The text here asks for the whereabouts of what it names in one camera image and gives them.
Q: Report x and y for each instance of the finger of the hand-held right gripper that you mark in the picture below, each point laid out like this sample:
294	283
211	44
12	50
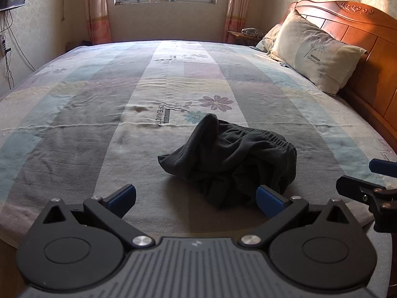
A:
383	167
353	187

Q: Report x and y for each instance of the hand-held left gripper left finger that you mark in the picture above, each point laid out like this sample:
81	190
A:
122	197

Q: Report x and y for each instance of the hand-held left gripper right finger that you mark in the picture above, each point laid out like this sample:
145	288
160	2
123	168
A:
269	201

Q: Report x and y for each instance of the dark grey pants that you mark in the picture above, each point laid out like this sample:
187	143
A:
235	158

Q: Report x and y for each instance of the patchwork floral bed sheet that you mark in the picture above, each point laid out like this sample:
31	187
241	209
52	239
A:
93	115

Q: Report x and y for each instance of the wooden headboard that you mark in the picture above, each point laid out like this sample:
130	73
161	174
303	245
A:
381	77

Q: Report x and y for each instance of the large beige printed pillow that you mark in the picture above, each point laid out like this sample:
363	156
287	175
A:
316	52

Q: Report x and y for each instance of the small floral pillow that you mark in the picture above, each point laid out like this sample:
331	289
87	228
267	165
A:
268	42

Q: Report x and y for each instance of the wooden nightstand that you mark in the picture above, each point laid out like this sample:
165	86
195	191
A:
242	38

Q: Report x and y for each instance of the grey patterned bundle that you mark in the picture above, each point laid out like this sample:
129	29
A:
251	32

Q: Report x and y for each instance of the pink checked curtain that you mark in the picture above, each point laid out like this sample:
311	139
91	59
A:
97	12
237	9

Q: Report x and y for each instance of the power strip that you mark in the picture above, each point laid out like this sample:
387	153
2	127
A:
3	46

